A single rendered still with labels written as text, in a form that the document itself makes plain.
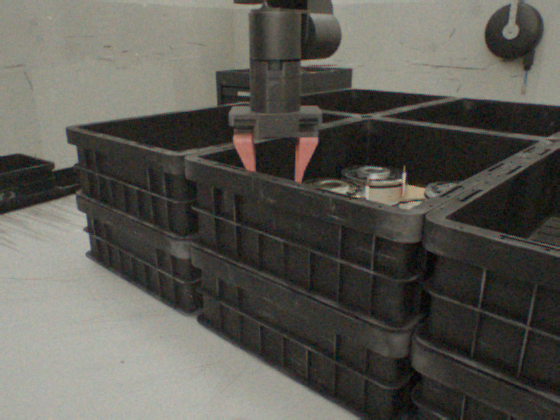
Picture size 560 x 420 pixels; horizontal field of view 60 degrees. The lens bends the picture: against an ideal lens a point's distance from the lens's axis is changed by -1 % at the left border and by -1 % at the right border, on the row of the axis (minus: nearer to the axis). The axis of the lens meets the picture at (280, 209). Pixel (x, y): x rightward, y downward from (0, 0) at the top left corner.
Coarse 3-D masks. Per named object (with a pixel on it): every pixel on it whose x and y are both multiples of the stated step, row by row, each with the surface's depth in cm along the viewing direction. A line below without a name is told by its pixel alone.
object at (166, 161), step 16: (176, 112) 89; (192, 112) 91; (80, 128) 76; (80, 144) 72; (96, 144) 68; (112, 144) 65; (128, 144) 63; (144, 144) 62; (224, 144) 62; (128, 160) 63; (144, 160) 61; (160, 160) 58; (176, 160) 57
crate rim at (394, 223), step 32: (320, 128) 73; (448, 128) 73; (192, 160) 54; (512, 160) 54; (256, 192) 48; (288, 192) 45; (320, 192) 43; (448, 192) 44; (352, 224) 41; (384, 224) 39; (416, 224) 38
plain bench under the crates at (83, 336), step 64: (0, 256) 84; (64, 256) 84; (0, 320) 65; (64, 320) 65; (128, 320) 65; (192, 320) 65; (0, 384) 53; (64, 384) 53; (128, 384) 53; (192, 384) 53; (256, 384) 53
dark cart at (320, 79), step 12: (216, 72) 241; (228, 72) 236; (240, 72) 232; (312, 72) 231; (324, 72) 239; (336, 72) 249; (348, 72) 259; (216, 84) 243; (228, 84) 238; (240, 84) 234; (312, 84) 233; (324, 84) 242; (336, 84) 251; (348, 84) 262; (216, 96) 245; (228, 96) 243; (240, 96) 236
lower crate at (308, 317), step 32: (192, 256) 59; (224, 288) 58; (256, 288) 52; (288, 288) 49; (224, 320) 60; (256, 320) 54; (288, 320) 52; (320, 320) 47; (352, 320) 44; (256, 352) 56; (288, 352) 53; (320, 352) 49; (352, 352) 47; (384, 352) 42; (320, 384) 51; (352, 384) 48; (384, 384) 44; (416, 384) 49; (384, 416) 46
